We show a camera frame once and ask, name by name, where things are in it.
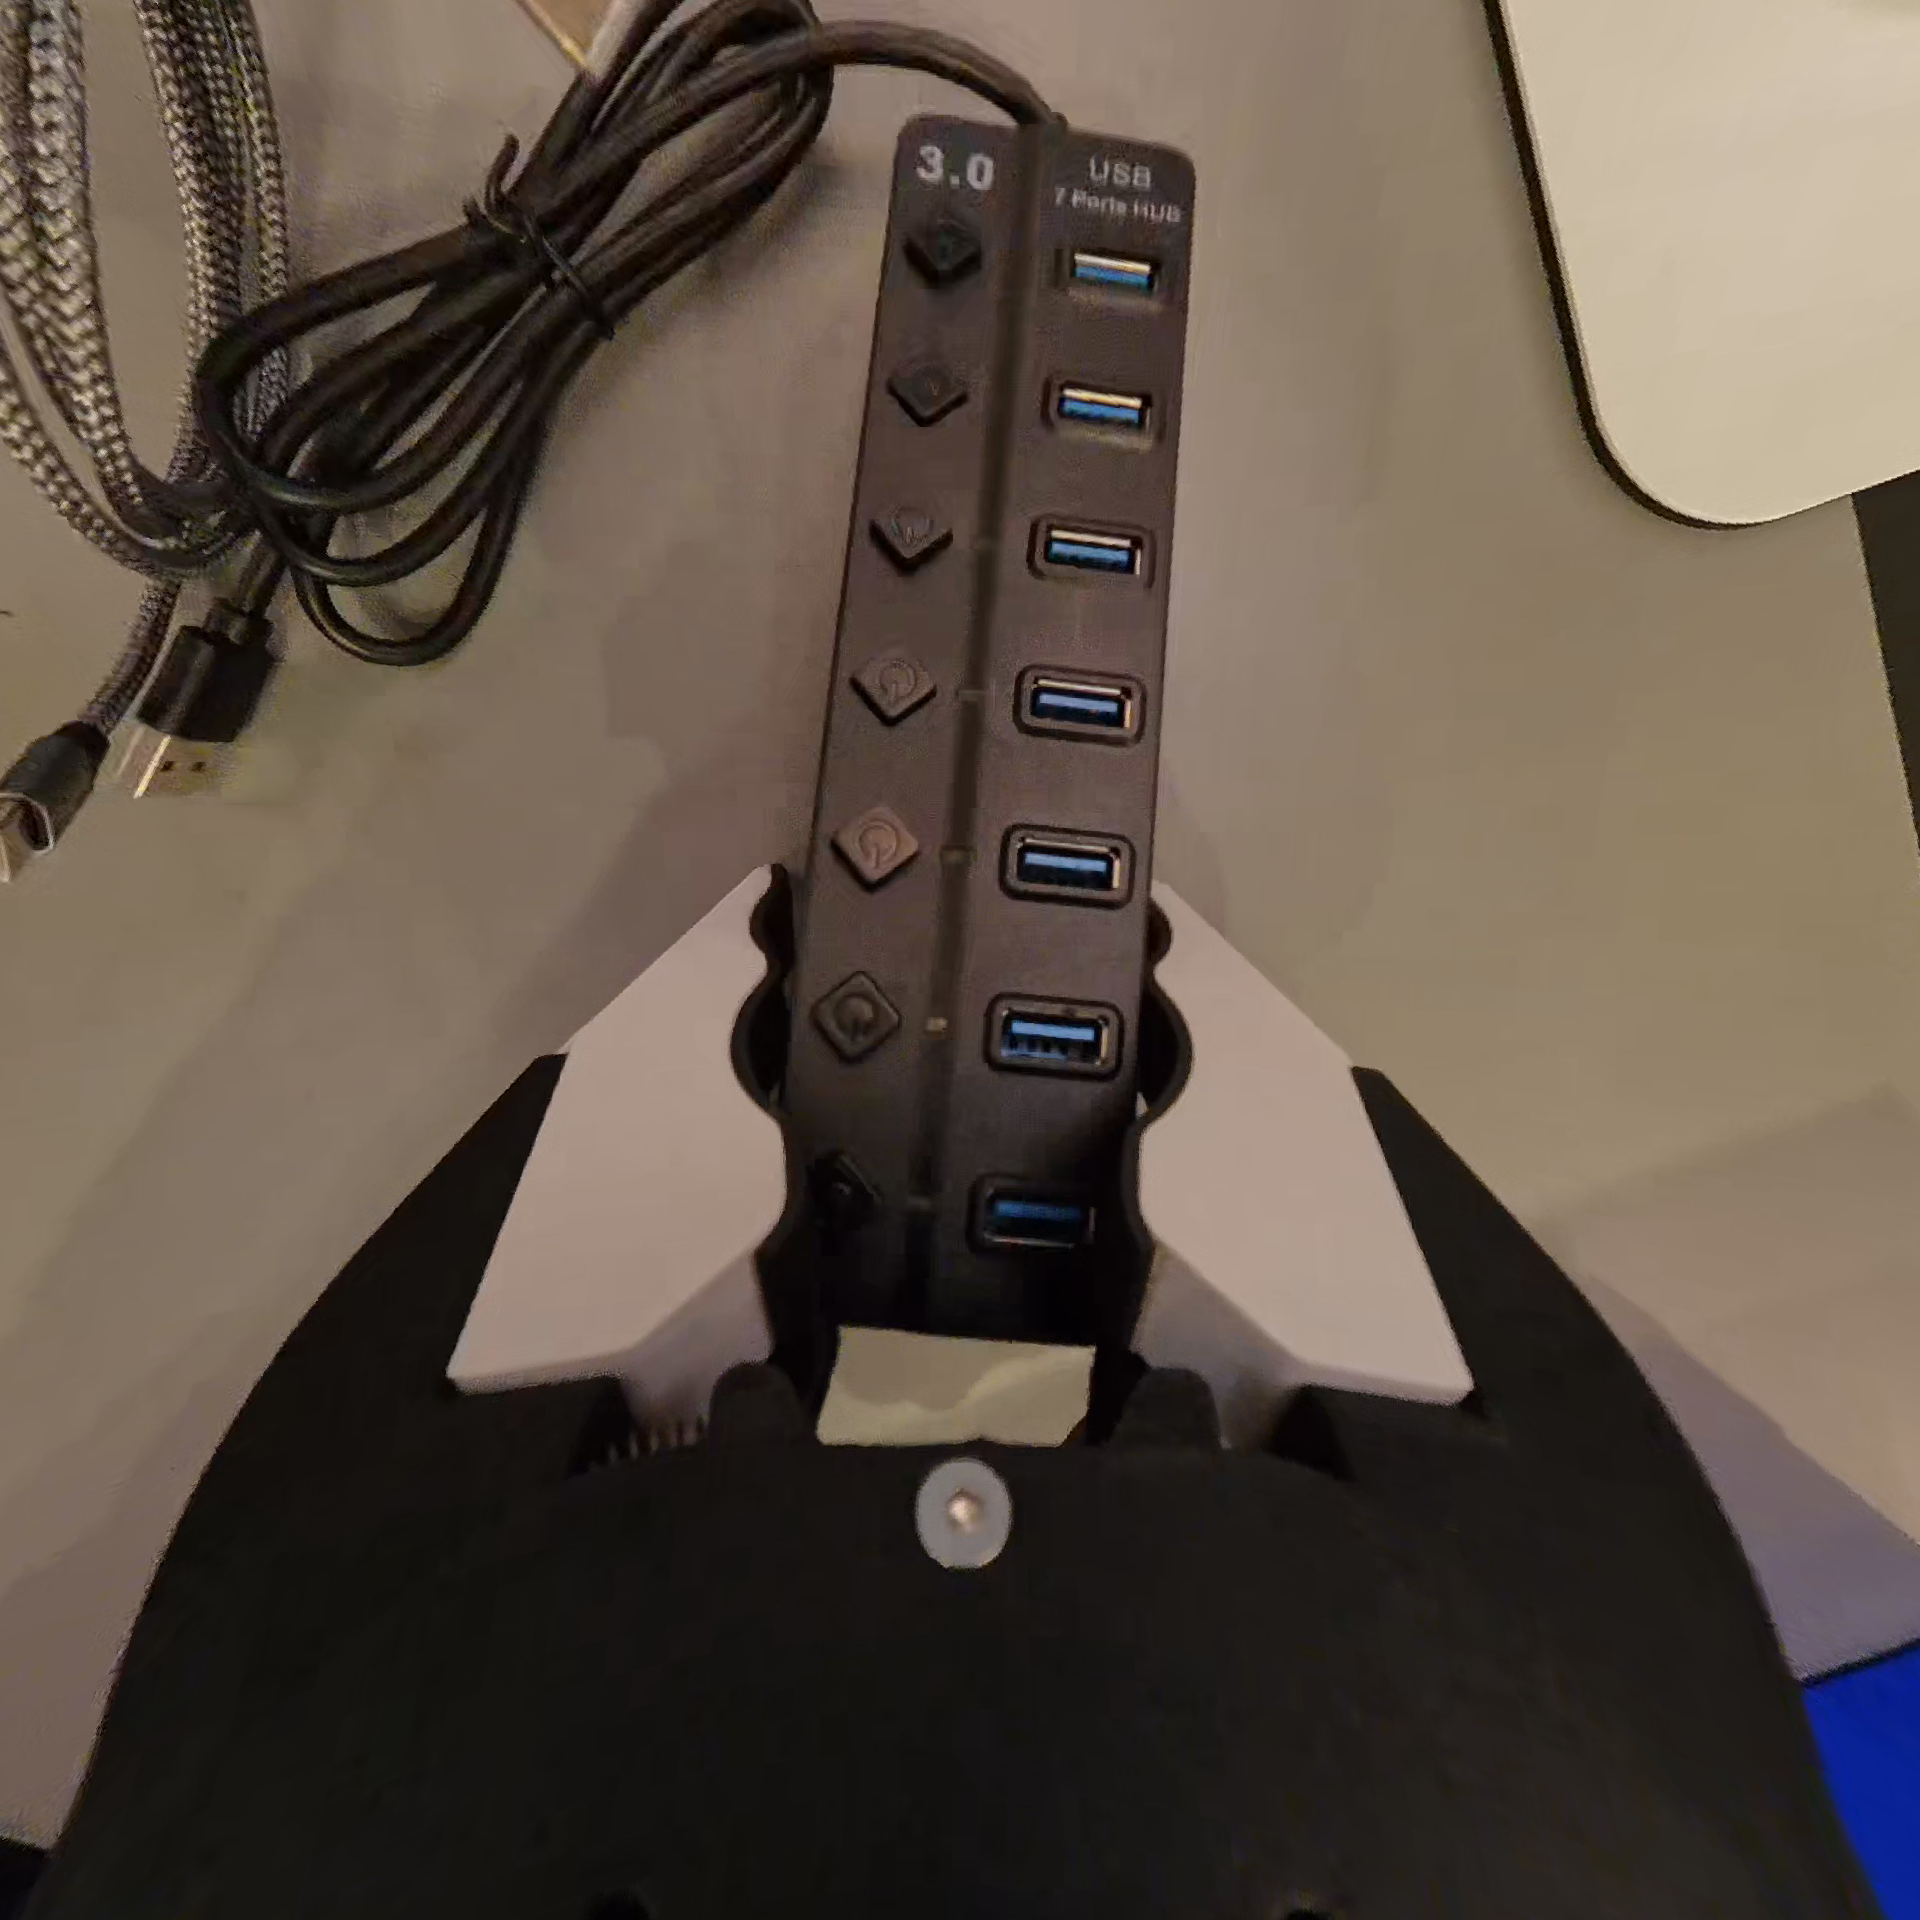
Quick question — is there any black seven-port usb hub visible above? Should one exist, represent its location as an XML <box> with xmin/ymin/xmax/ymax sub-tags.
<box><xmin>781</xmin><ymin>111</ymin><xmax>1199</xmax><ymax>1354</ymax></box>

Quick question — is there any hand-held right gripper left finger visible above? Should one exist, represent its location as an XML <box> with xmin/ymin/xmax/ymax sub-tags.
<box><xmin>445</xmin><ymin>866</ymin><xmax>827</xmax><ymax>1420</ymax></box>

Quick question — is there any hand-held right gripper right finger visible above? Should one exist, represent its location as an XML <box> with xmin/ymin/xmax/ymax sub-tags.
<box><xmin>1126</xmin><ymin>881</ymin><xmax>1476</xmax><ymax>1444</ymax></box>

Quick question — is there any blue plastic bin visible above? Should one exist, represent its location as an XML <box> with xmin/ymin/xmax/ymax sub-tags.
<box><xmin>1800</xmin><ymin>1658</ymin><xmax>1920</xmax><ymax>1920</ymax></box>

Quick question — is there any grey braided usb cable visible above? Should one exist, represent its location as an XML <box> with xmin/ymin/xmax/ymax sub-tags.
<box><xmin>0</xmin><ymin>0</ymin><xmax>295</xmax><ymax>889</ymax></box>

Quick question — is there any black hub cable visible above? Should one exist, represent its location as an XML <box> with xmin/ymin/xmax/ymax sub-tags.
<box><xmin>111</xmin><ymin>0</ymin><xmax>1070</xmax><ymax>803</ymax></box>

